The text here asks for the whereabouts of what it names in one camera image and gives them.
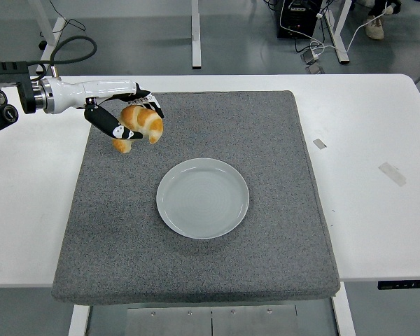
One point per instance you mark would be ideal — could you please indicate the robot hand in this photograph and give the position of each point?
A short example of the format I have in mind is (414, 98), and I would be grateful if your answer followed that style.
(91, 89)

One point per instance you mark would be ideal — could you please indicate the croissant bread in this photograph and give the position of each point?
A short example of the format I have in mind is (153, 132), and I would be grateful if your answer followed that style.
(143, 119)

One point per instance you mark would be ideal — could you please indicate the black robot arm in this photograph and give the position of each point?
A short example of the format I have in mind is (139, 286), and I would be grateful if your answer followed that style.
(3, 113)

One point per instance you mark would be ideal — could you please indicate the pale grey round plate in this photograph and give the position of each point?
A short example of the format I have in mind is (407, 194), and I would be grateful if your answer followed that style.
(203, 199)

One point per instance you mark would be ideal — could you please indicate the grey metal plate with screws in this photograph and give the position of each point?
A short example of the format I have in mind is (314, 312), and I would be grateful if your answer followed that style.
(168, 322)

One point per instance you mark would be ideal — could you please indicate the white background table leg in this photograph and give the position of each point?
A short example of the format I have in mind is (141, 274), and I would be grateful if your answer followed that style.
(56, 29)
(340, 42)
(195, 35)

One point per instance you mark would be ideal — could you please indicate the grey felt mat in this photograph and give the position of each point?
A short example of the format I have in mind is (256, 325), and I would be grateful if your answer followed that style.
(231, 122)

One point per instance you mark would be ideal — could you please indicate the black equipment box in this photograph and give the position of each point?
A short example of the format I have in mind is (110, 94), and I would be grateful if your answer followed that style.
(297, 17)

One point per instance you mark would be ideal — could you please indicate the grey power adapter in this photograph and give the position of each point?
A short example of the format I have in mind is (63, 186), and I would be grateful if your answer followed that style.
(309, 57)
(315, 69)

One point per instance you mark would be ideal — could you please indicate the small clear tape piece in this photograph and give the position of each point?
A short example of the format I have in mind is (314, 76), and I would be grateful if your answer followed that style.
(319, 143)

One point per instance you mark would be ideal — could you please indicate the person's foot in beige shoe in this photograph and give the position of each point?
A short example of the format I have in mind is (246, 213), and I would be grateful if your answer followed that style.
(374, 28)

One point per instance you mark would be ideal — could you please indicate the person's leg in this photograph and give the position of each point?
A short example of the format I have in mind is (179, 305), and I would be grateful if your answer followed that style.
(379, 7)

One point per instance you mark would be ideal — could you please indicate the long clear tape piece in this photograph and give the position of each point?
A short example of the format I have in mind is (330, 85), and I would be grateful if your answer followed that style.
(392, 174)

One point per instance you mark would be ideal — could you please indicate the black table control panel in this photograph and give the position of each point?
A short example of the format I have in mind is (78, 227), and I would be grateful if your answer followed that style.
(406, 285)

